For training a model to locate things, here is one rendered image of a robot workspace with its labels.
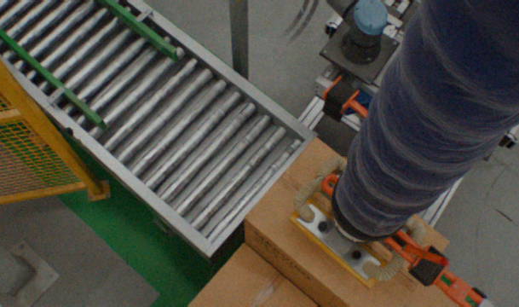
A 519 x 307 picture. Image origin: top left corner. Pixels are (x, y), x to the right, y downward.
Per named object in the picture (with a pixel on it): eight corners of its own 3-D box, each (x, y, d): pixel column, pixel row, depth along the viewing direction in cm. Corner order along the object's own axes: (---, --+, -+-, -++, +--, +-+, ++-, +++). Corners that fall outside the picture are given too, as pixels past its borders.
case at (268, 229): (245, 240, 228) (243, 217, 191) (305, 171, 240) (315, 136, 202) (359, 338, 215) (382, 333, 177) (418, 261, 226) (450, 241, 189)
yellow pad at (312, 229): (287, 219, 180) (288, 216, 175) (307, 197, 182) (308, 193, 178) (368, 290, 172) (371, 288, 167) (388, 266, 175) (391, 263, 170)
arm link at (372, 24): (363, 52, 193) (371, 31, 180) (338, 26, 197) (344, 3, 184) (389, 36, 196) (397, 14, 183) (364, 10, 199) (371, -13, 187)
